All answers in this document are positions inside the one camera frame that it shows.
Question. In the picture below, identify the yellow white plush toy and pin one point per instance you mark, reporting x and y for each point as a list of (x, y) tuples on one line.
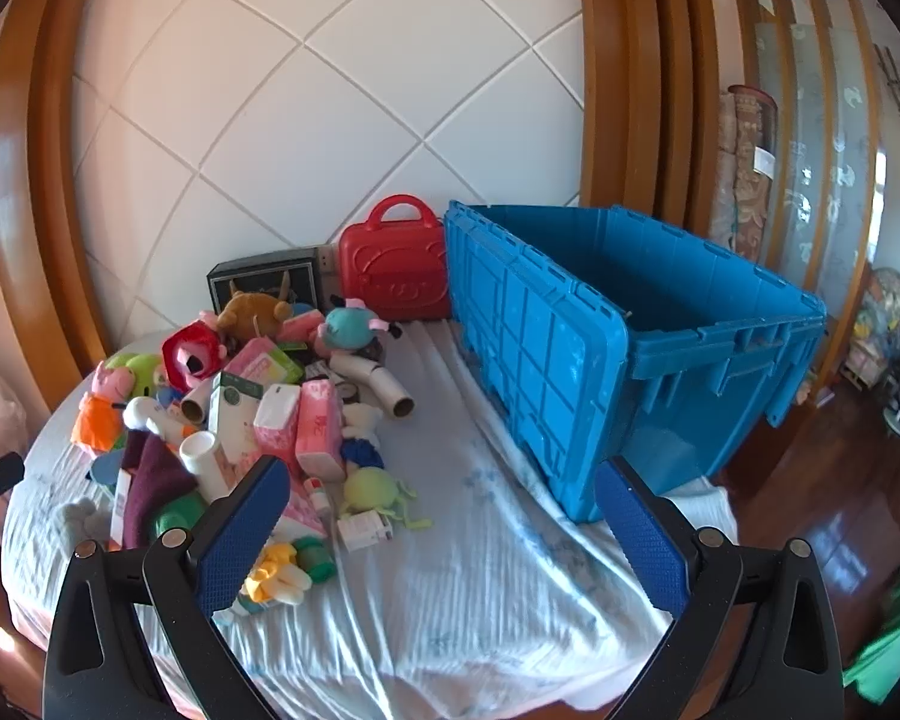
[(276, 578)]

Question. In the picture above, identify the red toy suitcase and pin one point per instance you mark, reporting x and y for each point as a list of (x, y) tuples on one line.
[(395, 262)]

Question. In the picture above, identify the green plush toy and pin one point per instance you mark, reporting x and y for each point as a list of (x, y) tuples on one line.
[(147, 370)]

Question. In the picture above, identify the black gift box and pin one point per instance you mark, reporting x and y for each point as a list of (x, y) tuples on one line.
[(305, 273)]

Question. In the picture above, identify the pink tissue pack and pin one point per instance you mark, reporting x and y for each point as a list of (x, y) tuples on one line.
[(319, 425)]

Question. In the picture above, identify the white green medicine box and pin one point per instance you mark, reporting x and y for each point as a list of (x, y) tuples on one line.
[(233, 403)]

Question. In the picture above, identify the wooden door frame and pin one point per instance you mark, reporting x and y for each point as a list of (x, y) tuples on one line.
[(650, 108)]

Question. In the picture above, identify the rolled patterned carpet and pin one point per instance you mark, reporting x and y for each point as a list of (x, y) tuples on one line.
[(747, 137)]

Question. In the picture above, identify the white cylindrical bottle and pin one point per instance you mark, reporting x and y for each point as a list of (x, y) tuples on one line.
[(202, 455)]

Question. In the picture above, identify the green plastic bag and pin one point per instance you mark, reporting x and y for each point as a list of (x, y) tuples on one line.
[(875, 671)]

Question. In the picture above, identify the white cardboard tube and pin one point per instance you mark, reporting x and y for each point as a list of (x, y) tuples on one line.
[(393, 397)]

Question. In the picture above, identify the pink wet wipes pack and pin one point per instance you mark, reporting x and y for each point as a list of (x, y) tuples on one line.
[(262, 361)]

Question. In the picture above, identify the wooden glass partition screen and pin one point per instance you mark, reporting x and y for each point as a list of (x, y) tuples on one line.
[(816, 62)]

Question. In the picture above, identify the dark maroon pouch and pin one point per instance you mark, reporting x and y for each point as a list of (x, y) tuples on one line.
[(157, 479)]

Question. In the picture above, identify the blue plastic storage crate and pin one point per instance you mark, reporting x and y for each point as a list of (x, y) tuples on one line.
[(603, 333)]

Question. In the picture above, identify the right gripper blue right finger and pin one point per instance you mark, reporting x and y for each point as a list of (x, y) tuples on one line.
[(654, 536)]

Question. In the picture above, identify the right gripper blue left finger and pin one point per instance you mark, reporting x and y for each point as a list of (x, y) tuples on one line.
[(230, 535)]

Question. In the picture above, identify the brown plush bear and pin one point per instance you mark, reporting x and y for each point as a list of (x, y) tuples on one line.
[(251, 314)]

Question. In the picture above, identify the teal plush toy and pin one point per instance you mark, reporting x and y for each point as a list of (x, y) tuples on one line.
[(351, 326)]

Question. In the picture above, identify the red plush toy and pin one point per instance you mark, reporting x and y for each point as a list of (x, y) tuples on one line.
[(191, 355)]

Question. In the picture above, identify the light green plush frog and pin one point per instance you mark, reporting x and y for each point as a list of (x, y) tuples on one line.
[(372, 489)]

